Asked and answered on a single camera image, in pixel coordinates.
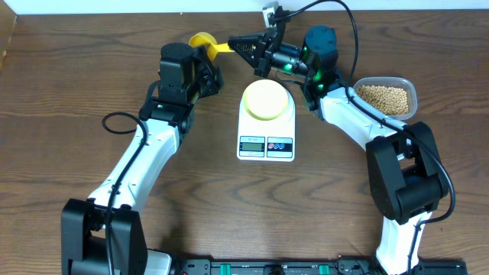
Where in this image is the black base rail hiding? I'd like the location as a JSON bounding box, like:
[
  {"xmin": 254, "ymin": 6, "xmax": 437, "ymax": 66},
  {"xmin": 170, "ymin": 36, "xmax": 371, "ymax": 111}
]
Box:
[{"xmin": 168, "ymin": 255, "xmax": 468, "ymax": 275}]

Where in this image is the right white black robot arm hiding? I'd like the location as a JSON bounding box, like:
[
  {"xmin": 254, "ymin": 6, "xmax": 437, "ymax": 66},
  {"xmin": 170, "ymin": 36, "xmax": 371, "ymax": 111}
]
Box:
[{"xmin": 228, "ymin": 26, "xmax": 455, "ymax": 274}]

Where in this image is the white digital kitchen scale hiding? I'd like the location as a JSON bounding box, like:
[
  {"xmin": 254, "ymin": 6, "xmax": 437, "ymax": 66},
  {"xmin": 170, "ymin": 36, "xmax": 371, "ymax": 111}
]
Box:
[{"xmin": 236, "ymin": 86, "xmax": 296, "ymax": 162}]

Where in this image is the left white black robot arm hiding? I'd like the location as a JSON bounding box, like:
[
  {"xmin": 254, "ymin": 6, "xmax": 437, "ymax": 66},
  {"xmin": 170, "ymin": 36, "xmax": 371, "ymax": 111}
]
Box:
[{"xmin": 61, "ymin": 43, "xmax": 224, "ymax": 274}]

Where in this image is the clear container of soybeans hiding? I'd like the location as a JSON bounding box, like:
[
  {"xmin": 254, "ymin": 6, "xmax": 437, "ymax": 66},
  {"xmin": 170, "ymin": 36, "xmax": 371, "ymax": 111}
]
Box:
[{"xmin": 354, "ymin": 76, "xmax": 418, "ymax": 121}]

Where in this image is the yellow plastic bowl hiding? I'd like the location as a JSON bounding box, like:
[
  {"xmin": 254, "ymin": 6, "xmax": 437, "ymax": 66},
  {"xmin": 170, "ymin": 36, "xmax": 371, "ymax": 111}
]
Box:
[{"xmin": 242, "ymin": 79, "xmax": 289, "ymax": 121}]

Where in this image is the yellow plastic scoop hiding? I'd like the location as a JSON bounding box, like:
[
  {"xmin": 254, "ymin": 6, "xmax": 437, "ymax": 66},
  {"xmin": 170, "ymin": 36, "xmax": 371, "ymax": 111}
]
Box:
[{"xmin": 189, "ymin": 32, "xmax": 234, "ymax": 61}]

